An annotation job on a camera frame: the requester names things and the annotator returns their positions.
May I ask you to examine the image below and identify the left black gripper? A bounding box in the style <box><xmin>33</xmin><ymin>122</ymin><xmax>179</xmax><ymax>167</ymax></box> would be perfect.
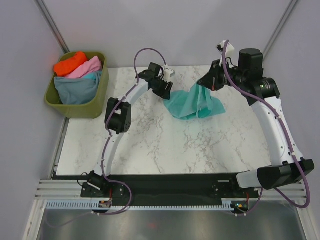
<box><xmin>151</xmin><ymin>77</ymin><xmax>174</xmax><ymax>101</ymax></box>

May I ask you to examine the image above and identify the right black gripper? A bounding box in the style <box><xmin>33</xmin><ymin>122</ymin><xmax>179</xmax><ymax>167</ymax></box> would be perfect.
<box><xmin>198</xmin><ymin>59</ymin><xmax>247</xmax><ymax>91</ymax></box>

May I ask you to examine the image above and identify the teal t shirt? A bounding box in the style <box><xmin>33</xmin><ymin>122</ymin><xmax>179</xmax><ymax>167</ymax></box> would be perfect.
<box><xmin>163</xmin><ymin>84</ymin><xmax>226</xmax><ymax>121</ymax></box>

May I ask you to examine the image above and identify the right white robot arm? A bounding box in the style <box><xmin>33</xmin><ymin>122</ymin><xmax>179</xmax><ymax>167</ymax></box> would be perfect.
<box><xmin>197</xmin><ymin>48</ymin><xmax>315</xmax><ymax>197</ymax></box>

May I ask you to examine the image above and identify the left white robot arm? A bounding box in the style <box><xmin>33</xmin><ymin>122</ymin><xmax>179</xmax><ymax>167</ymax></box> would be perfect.
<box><xmin>80</xmin><ymin>63</ymin><xmax>175</xmax><ymax>198</ymax></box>

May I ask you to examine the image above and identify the light blue t shirt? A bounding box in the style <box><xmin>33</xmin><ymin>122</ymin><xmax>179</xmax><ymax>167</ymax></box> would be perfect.
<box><xmin>82</xmin><ymin>70</ymin><xmax>103</xmax><ymax>85</ymax></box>

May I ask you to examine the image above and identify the pink t shirt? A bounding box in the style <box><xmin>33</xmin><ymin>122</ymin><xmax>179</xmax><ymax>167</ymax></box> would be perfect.
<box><xmin>65</xmin><ymin>56</ymin><xmax>102</xmax><ymax>79</ymax></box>

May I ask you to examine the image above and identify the grey blue t shirt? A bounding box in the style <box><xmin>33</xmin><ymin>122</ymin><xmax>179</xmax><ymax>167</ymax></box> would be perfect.
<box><xmin>53</xmin><ymin>76</ymin><xmax>100</xmax><ymax>105</ymax></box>

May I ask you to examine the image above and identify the orange t shirt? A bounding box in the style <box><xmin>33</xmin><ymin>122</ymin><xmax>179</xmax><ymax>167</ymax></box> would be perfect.
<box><xmin>53</xmin><ymin>51</ymin><xmax>88</xmax><ymax>77</ymax></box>

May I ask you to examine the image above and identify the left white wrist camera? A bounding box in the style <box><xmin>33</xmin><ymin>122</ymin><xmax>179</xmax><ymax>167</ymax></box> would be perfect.
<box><xmin>162</xmin><ymin>65</ymin><xmax>176</xmax><ymax>80</ymax></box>

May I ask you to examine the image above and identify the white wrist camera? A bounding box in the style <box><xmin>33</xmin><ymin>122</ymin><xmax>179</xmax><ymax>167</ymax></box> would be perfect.
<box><xmin>162</xmin><ymin>65</ymin><xmax>176</xmax><ymax>80</ymax></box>
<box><xmin>216</xmin><ymin>40</ymin><xmax>235</xmax><ymax>67</ymax></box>

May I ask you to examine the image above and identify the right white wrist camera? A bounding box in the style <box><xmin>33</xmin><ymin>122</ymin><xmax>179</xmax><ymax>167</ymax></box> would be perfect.
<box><xmin>216</xmin><ymin>40</ymin><xmax>235</xmax><ymax>67</ymax></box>

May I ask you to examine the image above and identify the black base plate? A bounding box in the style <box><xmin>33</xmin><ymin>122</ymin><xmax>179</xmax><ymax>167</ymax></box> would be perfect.
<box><xmin>79</xmin><ymin>171</ymin><xmax>259</xmax><ymax>207</ymax></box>

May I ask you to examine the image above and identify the white slotted cable duct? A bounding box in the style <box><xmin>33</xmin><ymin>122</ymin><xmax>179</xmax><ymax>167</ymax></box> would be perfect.
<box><xmin>45</xmin><ymin>199</ymin><xmax>234</xmax><ymax>211</ymax></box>

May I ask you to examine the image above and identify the aluminium extrusion rail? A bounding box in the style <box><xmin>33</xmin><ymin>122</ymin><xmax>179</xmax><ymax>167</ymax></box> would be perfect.
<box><xmin>34</xmin><ymin>178</ymin><xmax>86</xmax><ymax>200</ymax></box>

